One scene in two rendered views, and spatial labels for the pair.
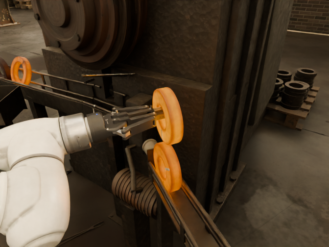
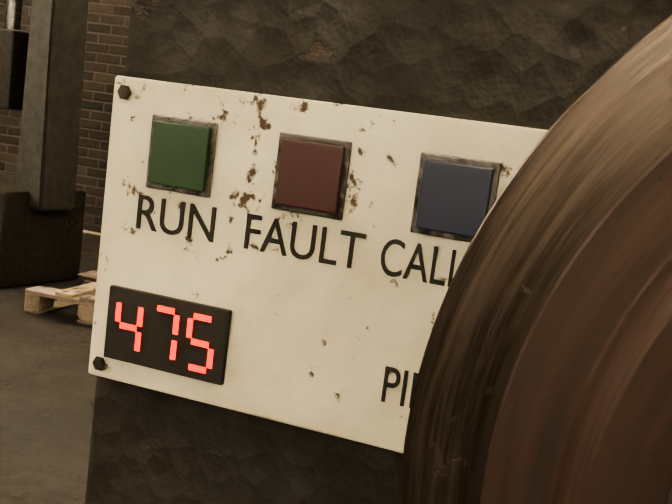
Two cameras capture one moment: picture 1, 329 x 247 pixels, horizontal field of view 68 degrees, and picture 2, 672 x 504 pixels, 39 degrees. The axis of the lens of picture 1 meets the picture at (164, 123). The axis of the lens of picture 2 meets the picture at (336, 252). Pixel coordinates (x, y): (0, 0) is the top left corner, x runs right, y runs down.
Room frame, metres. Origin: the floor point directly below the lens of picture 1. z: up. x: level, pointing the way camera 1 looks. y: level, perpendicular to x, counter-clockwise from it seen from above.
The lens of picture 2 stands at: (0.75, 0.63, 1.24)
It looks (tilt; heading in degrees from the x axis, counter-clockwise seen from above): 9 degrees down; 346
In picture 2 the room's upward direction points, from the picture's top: 7 degrees clockwise
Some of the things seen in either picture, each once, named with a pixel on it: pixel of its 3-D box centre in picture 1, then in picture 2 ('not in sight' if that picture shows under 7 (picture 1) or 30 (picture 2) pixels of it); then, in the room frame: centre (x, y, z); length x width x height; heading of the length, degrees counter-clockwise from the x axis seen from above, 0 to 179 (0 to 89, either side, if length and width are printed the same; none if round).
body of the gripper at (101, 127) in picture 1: (107, 125); not in sight; (0.51, 0.14, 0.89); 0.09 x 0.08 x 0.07; 111
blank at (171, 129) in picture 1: (166, 116); not in sight; (0.57, -0.01, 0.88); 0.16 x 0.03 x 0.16; 21
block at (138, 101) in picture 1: (142, 123); not in sight; (0.86, 0.09, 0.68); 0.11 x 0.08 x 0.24; 146
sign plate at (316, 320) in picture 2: not in sight; (306, 264); (1.26, 0.51, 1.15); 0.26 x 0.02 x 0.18; 56
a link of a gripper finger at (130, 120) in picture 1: (135, 121); not in sight; (0.52, 0.07, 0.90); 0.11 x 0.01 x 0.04; 109
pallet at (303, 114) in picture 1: (254, 79); not in sight; (2.49, -0.98, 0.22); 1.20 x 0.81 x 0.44; 54
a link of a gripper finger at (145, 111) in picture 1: (132, 116); not in sight; (0.55, 0.08, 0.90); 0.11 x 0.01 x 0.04; 112
